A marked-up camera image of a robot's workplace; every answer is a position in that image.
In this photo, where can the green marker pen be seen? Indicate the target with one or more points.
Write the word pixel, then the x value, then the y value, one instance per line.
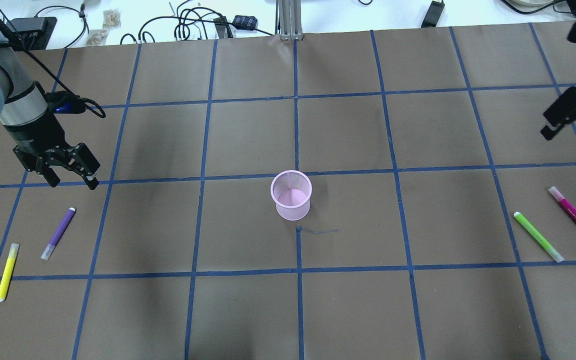
pixel 538 237

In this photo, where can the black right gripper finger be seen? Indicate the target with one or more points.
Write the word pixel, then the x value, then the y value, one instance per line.
pixel 553 127

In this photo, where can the black camera stand base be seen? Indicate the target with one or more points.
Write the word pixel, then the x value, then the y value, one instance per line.
pixel 34 32

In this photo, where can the black power adapter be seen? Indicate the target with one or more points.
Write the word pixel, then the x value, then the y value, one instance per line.
pixel 433 14

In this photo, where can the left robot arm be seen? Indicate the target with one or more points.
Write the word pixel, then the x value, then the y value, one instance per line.
pixel 29 114

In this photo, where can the small blue device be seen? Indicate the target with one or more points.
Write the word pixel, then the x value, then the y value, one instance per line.
pixel 245 22

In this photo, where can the pink mesh cup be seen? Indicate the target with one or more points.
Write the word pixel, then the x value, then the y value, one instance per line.
pixel 291 191

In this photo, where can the yellow marker pen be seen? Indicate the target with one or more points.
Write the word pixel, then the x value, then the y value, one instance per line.
pixel 9 266

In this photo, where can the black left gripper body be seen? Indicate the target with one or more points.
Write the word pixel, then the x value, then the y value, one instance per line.
pixel 37 136

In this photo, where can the pink marker pen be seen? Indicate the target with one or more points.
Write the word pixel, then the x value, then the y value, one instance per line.
pixel 566 205

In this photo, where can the aluminium frame post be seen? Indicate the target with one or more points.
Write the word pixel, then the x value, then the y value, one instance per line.
pixel 289 20

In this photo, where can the purple marker pen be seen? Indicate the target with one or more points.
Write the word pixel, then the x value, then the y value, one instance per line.
pixel 58 233

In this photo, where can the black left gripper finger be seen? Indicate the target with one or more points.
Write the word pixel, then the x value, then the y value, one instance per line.
pixel 85 164
pixel 50 177

